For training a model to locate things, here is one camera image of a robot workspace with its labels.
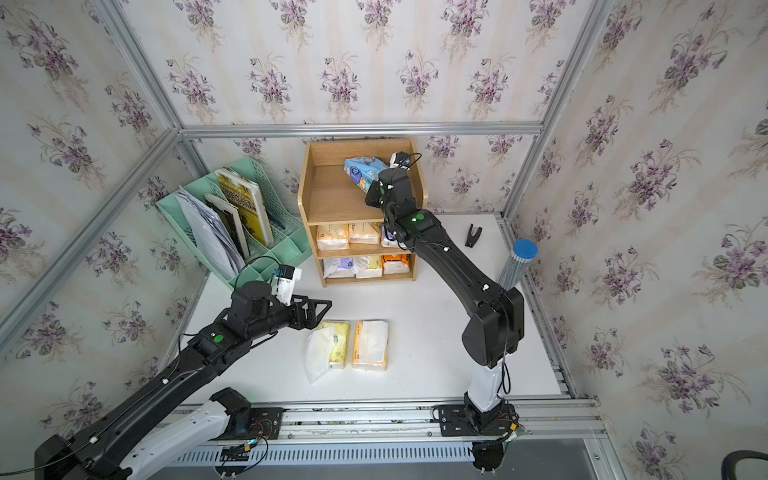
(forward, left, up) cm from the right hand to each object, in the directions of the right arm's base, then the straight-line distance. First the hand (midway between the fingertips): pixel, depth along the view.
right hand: (380, 181), depth 79 cm
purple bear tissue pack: (-8, -2, -16) cm, 18 cm away
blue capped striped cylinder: (-12, -40, -23) cm, 48 cm away
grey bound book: (+1, +47, -16) cm, 50 cm away
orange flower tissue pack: (-33, +2, -31) cm, 45 cm away
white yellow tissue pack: (-8, +4, -29) cm, 30 cm away
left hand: (-28, +14, -17) cm, 36 cm away
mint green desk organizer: (+2, +33, -31) cm, 45 cm away
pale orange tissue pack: (-9, +14, -14) cm, 21 cm away
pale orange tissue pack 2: (-7, +5, -15) cm, 17 cm away
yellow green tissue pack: (-34, +14, -30) cm, 48 cm away
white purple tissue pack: (-9, +14, -28) cm, 33 cm away
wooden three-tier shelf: (+4, +16, -9) cm, 19 cm away
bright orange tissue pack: (-7, -6, -28) cm, 30 cm away
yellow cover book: (+7, +43, -12) cm, 45 cm away
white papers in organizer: (-11, +46, -12) cm, 49 cm away
